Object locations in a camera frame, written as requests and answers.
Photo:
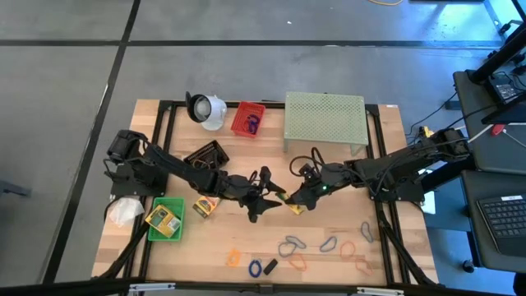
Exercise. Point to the yellow green crayon box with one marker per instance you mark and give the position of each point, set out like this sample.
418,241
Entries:
162,220
293,206
205,206

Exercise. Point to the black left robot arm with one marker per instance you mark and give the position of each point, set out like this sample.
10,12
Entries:
172,166

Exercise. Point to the black power brick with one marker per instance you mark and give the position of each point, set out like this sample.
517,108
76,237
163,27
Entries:
503,91

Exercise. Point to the black side desk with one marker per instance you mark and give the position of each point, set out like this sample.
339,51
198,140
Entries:
485,156

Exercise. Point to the black plastic basket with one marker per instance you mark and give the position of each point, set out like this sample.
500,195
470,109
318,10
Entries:
213,150

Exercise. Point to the white paper sheet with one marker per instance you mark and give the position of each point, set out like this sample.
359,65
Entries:
429,203

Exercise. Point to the red plastic basket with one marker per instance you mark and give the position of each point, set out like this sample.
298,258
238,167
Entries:
242,109

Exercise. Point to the yellow power plug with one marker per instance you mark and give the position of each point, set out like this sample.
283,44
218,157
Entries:
425,131

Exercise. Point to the black keyboard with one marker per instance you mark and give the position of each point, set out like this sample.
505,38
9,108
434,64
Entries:
505,222

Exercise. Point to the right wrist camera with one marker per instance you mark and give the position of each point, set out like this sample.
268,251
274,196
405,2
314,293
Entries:
307,171

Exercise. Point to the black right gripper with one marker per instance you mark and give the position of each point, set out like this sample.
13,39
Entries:
330,181

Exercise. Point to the black aluminium table frame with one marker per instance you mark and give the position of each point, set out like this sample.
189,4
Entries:
165,105

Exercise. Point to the black caster wheel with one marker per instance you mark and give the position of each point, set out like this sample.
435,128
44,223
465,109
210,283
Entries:
468,266

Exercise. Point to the silver aluminium post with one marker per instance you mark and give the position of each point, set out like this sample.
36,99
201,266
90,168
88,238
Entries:
380,291
152,287

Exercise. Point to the green plastic basket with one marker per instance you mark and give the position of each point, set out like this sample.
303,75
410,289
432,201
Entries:
172,202

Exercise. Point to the white plastic bag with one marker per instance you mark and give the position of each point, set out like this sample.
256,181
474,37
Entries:
123,211

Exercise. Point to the black monitor stand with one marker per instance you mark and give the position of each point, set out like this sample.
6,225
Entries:
499,55

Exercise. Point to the small red tool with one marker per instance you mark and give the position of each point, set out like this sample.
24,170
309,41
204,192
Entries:
497,130

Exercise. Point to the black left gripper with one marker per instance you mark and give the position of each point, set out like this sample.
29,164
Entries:
244,191

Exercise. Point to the grey floor object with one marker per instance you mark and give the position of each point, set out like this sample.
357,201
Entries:
12,189

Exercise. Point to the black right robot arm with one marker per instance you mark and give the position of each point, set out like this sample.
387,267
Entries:
402,160

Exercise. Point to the black wide rubber band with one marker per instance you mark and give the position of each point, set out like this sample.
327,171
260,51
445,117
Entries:
270,266

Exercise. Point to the dark grey desk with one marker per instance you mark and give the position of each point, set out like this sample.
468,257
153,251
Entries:
472,246

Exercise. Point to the green perforated metal shelf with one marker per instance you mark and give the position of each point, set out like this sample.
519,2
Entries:
324,119

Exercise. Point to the blue rubber band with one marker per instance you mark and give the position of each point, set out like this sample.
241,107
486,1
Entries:
321,246
362,230
279,249
302,244

